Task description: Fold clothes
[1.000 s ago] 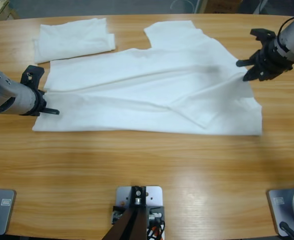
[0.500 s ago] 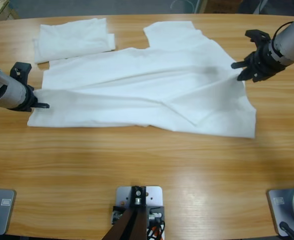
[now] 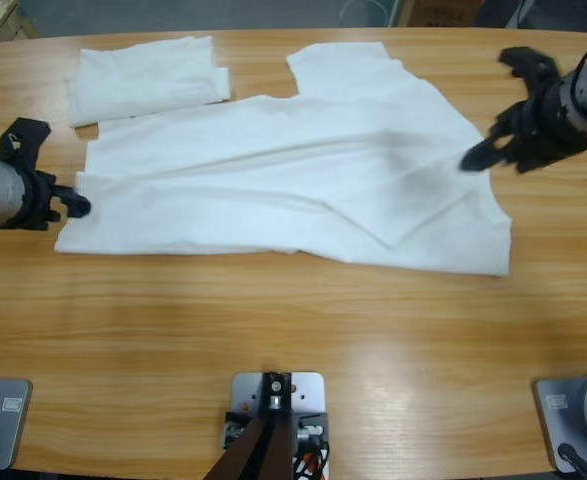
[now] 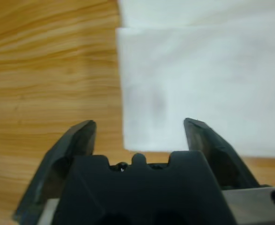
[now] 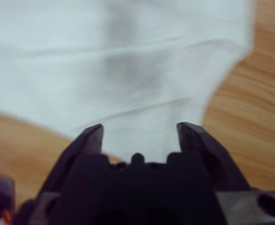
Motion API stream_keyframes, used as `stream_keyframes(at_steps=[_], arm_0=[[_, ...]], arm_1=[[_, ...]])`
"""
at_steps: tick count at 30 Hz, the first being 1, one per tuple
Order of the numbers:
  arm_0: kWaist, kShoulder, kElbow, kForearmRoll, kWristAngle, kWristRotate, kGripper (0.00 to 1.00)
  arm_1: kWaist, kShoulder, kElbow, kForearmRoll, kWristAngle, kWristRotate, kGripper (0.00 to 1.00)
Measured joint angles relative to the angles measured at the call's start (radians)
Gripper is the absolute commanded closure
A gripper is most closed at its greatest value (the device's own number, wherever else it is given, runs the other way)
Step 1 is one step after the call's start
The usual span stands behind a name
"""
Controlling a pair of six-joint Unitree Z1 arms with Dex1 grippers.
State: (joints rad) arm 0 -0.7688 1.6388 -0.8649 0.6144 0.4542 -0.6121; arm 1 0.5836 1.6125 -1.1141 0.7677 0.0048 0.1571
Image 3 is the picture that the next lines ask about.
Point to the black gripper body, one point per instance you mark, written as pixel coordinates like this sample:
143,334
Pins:
38,200
548,125

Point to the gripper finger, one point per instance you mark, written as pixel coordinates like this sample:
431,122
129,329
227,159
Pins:
498,159
73,195
79,211
488,147

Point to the white t-shirt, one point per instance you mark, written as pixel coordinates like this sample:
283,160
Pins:
273,175

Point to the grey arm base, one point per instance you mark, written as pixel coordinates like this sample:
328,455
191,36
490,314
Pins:
563,415
8,425

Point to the folded white cloth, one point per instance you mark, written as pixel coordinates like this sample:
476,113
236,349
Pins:
143,80

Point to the cardboard box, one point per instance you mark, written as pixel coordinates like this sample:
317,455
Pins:
445,11

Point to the orange clamp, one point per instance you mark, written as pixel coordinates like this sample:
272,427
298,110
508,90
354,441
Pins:
312,457

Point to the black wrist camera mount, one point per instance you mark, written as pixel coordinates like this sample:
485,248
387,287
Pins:
33,134
528,59

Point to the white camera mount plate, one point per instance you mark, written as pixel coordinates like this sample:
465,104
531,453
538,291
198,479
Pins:
308,395

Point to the dark camera post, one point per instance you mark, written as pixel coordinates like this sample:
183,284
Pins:
258,450

